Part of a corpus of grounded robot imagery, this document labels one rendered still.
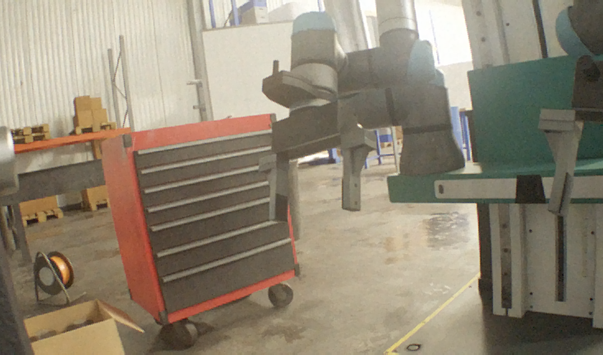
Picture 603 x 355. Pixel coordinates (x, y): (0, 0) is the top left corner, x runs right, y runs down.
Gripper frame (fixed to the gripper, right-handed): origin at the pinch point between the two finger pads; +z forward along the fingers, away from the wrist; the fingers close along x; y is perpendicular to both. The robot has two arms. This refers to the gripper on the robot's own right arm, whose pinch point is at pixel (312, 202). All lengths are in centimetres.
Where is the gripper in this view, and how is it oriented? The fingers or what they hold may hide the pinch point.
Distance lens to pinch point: 62.3
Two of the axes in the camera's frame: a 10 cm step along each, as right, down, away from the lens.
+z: -0.2, 9.6, -2.9
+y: 6.7, 2.3, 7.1
